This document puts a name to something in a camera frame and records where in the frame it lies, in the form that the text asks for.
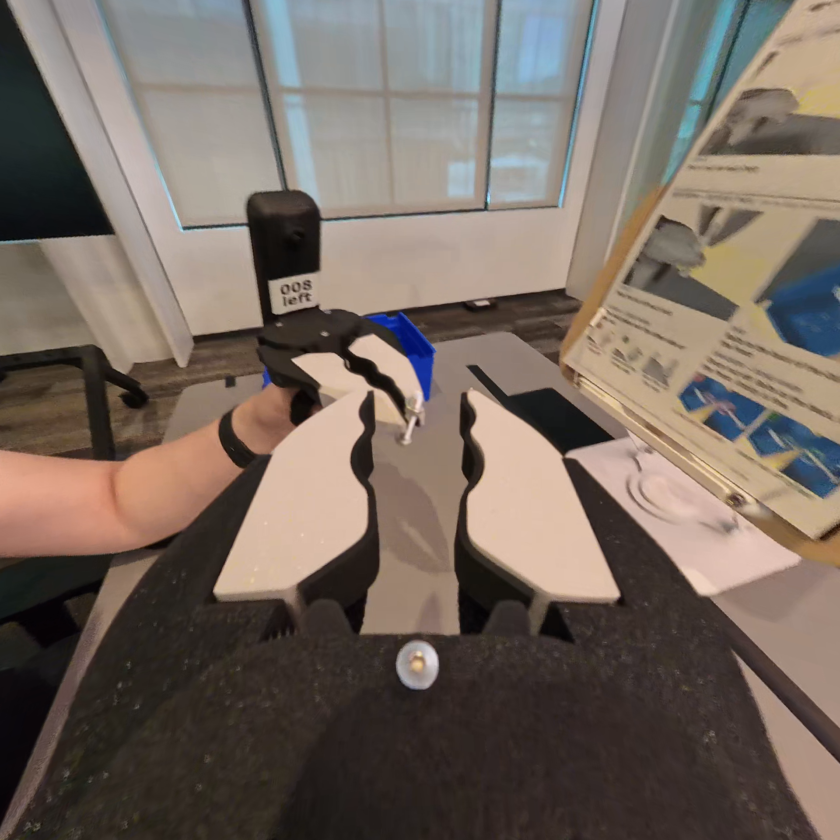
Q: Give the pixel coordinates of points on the black rolling monitor stand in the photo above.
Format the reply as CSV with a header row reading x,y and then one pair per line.
x,y
98,394

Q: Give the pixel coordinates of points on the dark teal office chair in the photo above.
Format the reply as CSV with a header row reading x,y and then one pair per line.
x,y
39,584

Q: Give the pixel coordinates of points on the wooden instruction board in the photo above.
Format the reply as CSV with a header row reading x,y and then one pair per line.
x,y
754,262

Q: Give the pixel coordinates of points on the person's left forearm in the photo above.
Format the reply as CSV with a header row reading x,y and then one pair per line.
x,y
98,492

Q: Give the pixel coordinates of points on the person's left hand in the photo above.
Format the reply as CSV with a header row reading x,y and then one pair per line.
x,y
266,417

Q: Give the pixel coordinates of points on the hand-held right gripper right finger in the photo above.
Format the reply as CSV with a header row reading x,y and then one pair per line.
x,y
531,512

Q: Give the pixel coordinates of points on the large black monitor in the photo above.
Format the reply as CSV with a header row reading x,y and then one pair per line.
x,y
39,164

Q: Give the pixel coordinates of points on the steel threaded bolt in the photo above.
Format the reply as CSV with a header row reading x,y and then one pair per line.
x,y
405,434

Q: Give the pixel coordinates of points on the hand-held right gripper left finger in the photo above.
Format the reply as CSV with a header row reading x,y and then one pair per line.
x,y
302,512

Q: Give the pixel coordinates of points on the steel hex nut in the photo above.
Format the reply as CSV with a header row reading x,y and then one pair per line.
x,y
416,410

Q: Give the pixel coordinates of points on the small black floor box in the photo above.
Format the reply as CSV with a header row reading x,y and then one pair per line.
x,y
478,304

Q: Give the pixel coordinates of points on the blue plastic bin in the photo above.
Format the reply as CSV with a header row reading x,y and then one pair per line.
x,y
417,358

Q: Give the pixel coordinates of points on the large paned window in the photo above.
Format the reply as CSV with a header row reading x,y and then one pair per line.
x,y
426,131

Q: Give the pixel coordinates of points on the black wristband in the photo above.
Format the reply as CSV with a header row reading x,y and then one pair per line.
x,y
235,443

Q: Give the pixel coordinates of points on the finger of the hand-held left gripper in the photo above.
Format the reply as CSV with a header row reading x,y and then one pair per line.
x,y
390,361
325,377

